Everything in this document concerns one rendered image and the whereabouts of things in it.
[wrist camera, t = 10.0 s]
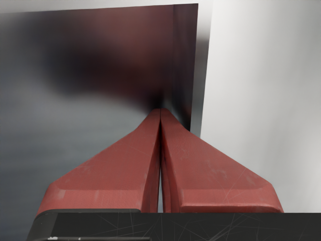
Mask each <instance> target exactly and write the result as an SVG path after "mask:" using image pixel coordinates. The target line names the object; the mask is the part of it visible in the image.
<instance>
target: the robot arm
mask: <svg viewBox="0 0 321 241"><path fill-rule="evenodd" d="M160 171H161V186H162V202H163V213H158V202H159V187H160ZM26 241H321V213H284V210H283V208H282V206H281V203H280V201H279V198H278V196H277V194H276V191H275V189H274V187H273V185H272V184H271V183H270V182H268V181H267V180H265V179H264V178H262V177H260V176H259V175H257V174H256V173H254V172H252V171H251V170H249V169H248V168H246V167H245V166H243V165H241V164H240V163H238V162H237V161H235V160H234V159H232V158H231V157H229V156H227V155H226V154H224V153H223V152H221V151H219V150H218V149H216V148H214V147H213V146H211V145H210V144H208V143H207V142H205V141H204V140H202V139H200V138H199V137H197V136H196V135H194V134H193V133H191V132H189V131H188V130H187V129H185V128H184V127H183V126H182V125H181V123H180V122H179V121H178V120H177V119H176V118H175V117H174V115H173V114H172V113H171V112H170V111H169V110H168V109H167V108H161V109H153V110H152V111H151V112H150V114H149V115H148V116H147V117H146V118H145V119H144V120H143V122H142V123H141V124H140V125H139V126H138V127H137V128H136V129H135V130H134V131H132V132H131V133H129V134H128V135H126V136H125V137H123V138H121V139H120V140H118V141H117V142H115V143H114V144H112V145H110V146H109V147H107V148H106V149H104V150H102V151H101V152H99V153H98V154H96V155H95V156H93V157H91V158H90V159H88V160H87V161H85V162H84V163H82V164H80V165H79V166H78V167H76V168H74V169H73V170H71V171H70V172H68V173H67V174H65V175H63V176H62V177H60V178H58V179H57V180H55V181H54V182H52V183H51V184H50V185H49V187H48V188H47V190H46V192H45V194H44V197H43V199H42V202H41V204H40V207H39V209H38V212H37V214H36V217H35V219H34V221H33V224H32V227H31V229H30V231H29V234H28V236H27V239H26Z"/></svg>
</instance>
